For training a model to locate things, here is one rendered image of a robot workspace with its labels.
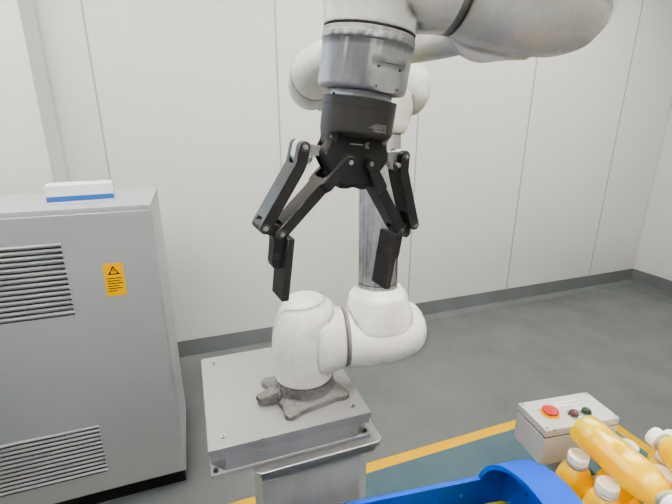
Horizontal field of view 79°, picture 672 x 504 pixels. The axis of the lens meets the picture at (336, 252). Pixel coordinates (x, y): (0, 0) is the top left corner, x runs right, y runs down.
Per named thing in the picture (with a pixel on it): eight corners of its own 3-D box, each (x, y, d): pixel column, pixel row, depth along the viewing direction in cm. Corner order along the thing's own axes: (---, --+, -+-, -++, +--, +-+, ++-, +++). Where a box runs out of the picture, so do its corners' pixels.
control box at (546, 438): (512, 436, 103) (518, 401, 100) (579, 423, 108) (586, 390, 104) (539, 466, 94) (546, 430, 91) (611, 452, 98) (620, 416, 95)
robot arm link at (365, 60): (436, 40, 38) (423, 107, 40) (379, 47, 45) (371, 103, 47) (354, 16, 33) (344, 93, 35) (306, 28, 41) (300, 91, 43)
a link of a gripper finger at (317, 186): (359, 164, 41) (352, 153, 41) (285, 244, 40) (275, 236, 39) (340, 158, 45) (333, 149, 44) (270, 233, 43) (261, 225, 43)
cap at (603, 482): (596, 495, 77) (598, 487, 76) (593, 479, 80) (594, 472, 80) (621, 502, 76) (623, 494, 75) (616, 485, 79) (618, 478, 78)
